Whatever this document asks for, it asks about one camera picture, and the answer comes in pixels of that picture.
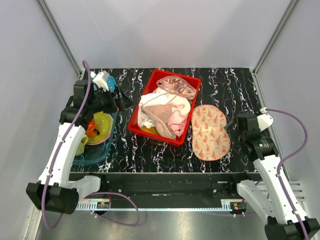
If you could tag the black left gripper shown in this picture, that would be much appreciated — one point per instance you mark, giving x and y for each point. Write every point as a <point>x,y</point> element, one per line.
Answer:
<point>123,102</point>

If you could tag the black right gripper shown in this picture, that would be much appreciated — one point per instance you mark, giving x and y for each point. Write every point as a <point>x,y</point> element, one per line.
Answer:
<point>229,125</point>

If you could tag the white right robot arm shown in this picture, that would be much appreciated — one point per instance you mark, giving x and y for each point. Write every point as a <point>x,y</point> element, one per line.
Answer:
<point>280,211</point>

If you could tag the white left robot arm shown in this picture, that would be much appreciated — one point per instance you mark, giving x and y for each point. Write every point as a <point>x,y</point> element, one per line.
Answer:
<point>53,191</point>

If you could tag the pink satin bra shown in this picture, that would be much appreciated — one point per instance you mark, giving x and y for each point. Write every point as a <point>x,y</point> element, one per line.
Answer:
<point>178,86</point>

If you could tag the blue dotted plate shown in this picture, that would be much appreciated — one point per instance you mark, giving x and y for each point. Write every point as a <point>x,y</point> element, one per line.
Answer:
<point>111,83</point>

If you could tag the green dotted plate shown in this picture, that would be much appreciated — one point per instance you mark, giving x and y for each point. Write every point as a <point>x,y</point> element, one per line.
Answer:
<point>104,124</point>

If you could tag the red plastic bin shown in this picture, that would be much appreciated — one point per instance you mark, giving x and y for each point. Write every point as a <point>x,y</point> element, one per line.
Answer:
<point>151,87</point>

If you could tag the mustard yellow garment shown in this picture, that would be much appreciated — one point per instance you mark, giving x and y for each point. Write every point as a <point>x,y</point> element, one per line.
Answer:
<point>151,130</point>

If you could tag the orange plastic cup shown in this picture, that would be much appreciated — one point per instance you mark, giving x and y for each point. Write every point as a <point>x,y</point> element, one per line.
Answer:
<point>92,129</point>

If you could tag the white and pink garments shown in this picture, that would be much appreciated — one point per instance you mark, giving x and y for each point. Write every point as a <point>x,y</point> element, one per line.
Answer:
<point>180,110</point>

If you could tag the clear blue plastic tub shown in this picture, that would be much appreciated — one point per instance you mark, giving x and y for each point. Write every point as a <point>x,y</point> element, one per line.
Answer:
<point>95,154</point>

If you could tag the cream mug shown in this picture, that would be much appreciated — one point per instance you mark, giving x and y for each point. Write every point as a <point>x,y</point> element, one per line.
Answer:
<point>81,146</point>

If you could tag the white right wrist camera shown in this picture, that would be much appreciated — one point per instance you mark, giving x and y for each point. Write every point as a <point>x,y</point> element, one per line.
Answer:
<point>264,119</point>

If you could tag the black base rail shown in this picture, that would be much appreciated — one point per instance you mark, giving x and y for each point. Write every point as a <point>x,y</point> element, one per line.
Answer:
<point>211,185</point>

